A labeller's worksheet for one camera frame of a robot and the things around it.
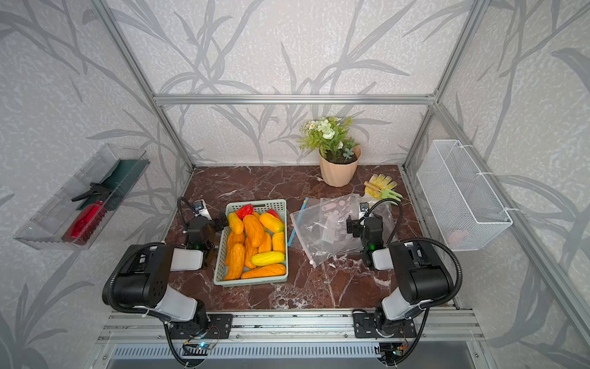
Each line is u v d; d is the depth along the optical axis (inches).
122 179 26.4
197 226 28.4
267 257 32.2
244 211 36.9
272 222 35.7
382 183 44.6
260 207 39.1
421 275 17.9
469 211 23.8
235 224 34.7
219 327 28.6
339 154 41.6
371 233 28.0
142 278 17.7
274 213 38.2
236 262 31.6
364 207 32.2
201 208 31.4
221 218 34.1
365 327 28.8
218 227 33.9
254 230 34.1
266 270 31.7
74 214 25.1
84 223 23.1
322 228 37.9
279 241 34.9
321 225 38.0
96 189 25.8
